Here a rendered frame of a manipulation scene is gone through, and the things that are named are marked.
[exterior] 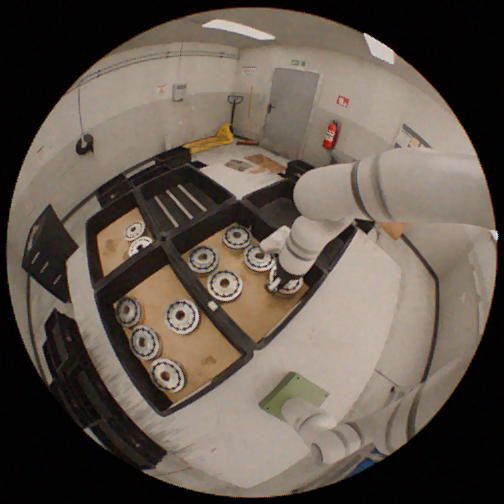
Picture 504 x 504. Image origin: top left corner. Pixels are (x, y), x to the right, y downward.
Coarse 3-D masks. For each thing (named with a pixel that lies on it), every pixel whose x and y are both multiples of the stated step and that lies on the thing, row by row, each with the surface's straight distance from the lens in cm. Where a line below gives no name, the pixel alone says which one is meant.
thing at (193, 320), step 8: (168, 304) 49; (176, 304) 48; (184, 304) 48; (192, 304) 47; (168, 312) 49; (192, 312) 47; (168, 320) 48; (192, 320) 47; (176, 328) 47; (184, 328) 47; (192, 328) 46
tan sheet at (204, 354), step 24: (168, 264) 59; (144, 288) 58; (168, 288) 55; (168, 336) 51; (192, 336) 49; (216, 336) 48; (144, 360) 54; (192, 360) 49; (216, 360) 48; (192, 384) 50
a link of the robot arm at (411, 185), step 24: (360, 168) 17; (384, 168) 15; (408, 168) 14; (432, 168) 15; (456, 168) 16; (480, 168) 18; (360, 192) 17; (384, 192) 15; (408, 192) 14; (432, 192) 14; (456, 192) 15; (480, 192) 17; (384, 216) 17; (408, 216) 16; (432, 216) 16; (456, 216) 16; (480, 216) 18
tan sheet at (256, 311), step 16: (208, 240) 61; (256, 240) 61; (224, 256) 57; (240, 256) 57; (240, 272) 54; (256, 288) 52; (304, 288) 56; (224, 304) 50; (240, 304) 50; (256, 304) 50; (272, 304) 51; (288, 304) 52; (240, 320) 49; (256, 320) 49; (272, 320) 50; (256, 336) 48
